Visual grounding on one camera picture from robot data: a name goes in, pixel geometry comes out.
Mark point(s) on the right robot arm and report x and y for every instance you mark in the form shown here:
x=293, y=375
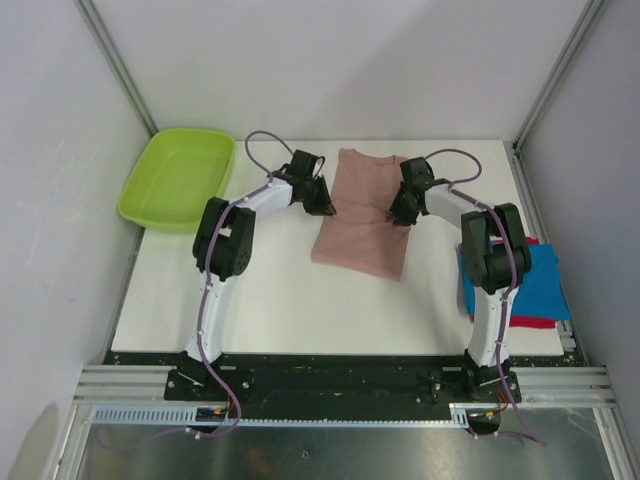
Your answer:
x=496, y=258

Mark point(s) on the blue t-shirt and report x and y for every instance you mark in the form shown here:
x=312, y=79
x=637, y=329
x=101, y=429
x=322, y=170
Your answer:
x=476, y=301

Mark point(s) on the red t-shirt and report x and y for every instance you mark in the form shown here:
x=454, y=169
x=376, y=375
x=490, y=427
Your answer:
x=539, y=302

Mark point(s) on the aluminium frame rail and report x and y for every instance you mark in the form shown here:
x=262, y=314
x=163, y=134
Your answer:
x=541, y=387

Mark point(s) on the green plastic tub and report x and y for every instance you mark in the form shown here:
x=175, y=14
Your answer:
x=179, y=170

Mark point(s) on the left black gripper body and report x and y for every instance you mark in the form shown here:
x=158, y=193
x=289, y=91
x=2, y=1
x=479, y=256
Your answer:
x=314, y=198

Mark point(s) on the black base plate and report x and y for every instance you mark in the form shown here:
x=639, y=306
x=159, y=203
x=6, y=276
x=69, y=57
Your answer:
x=254, y=376

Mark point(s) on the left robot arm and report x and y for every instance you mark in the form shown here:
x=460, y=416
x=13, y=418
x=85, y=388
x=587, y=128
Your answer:
x=223, y=244

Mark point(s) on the pink t-shirt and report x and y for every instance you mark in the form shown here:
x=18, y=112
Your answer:
x=359, y=236

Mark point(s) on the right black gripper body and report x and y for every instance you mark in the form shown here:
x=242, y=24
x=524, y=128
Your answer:
x=402, y=208

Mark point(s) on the grey slotted cable duct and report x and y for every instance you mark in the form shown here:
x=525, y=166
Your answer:
x=204, y=416

